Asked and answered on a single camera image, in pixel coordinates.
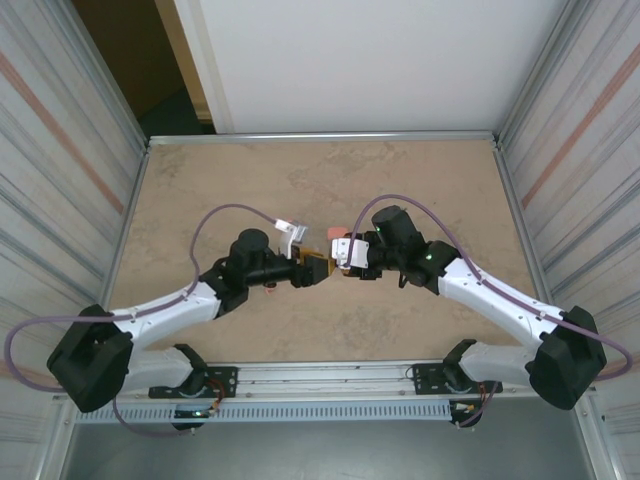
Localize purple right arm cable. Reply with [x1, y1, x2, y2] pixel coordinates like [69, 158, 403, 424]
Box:
[347, 193, 634, 429]

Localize aluminium table end rail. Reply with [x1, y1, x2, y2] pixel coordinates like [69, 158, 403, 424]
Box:
[146, 130, 501, 148]

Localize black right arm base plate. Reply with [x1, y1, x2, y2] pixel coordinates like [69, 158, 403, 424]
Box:
[411, 362, 496, 397]

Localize aluminium table side rail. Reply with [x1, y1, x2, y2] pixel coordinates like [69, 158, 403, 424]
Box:
[93, 141, 153, 351]
[491, 138, 569, 357]

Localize white door frame post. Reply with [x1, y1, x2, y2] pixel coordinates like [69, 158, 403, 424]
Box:
[173, 0, 234, 134]

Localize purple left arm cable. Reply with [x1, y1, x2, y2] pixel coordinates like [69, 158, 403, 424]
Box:
[5, 203, 281, 438]

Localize red black base wires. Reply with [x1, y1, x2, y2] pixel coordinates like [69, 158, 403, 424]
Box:
[452, 384, 501, 427]
[207, 377, 225, 417]

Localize grey slotted cable duct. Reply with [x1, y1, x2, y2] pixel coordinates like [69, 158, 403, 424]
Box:
[74, 401, 454, 425]

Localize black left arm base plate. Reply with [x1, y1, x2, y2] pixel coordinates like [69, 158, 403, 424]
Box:
[199, 366, 239, 400]

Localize tan wooden door jamb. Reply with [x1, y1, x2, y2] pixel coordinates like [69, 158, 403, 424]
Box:
[153, 0, 214, 122]

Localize aluminium corner post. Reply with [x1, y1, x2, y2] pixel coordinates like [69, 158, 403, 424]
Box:
[498, 0, 595, 142]
[49, 0, 152, 151]

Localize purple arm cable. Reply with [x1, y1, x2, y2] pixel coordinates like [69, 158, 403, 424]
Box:
[347, 193, 634, 429]
[5, 203, 281, 438]

